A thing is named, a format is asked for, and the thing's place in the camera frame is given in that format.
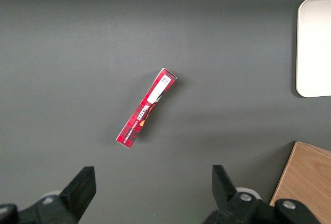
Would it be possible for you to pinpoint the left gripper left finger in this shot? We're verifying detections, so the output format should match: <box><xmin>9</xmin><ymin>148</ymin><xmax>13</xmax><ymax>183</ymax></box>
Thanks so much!
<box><xmin>0</xmin><ymin>166</ymin><xmax>97</xmax><ymax>224</ymax></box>

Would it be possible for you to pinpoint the red cookie box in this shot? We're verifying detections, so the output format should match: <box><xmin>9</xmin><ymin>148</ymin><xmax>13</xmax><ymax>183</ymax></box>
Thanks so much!
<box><xmin>115</xmin><ymin>67</ymin><xmax>178</xmax><ymax>149</ymax></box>

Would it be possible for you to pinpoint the wooden drawer cabinet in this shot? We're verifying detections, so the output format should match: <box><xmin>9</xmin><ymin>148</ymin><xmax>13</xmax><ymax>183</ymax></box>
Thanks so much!
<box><xmin>269</xmin><ymin>141</ymin><xmax>331</xmax><ymax>224</ymax></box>

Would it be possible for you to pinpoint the beige plastic tray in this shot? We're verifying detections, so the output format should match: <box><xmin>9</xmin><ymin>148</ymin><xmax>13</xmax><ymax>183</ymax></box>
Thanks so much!
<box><xmin>295</xmin><ymin>0</ymin><xmax>331</xmax><ymax>98</ymax></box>

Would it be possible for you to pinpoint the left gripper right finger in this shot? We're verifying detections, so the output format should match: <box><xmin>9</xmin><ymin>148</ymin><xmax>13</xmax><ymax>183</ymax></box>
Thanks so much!
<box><xmin>203</xmin><ymin>165</ymin><xmax>322</xmax><ymax>224</ymax></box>

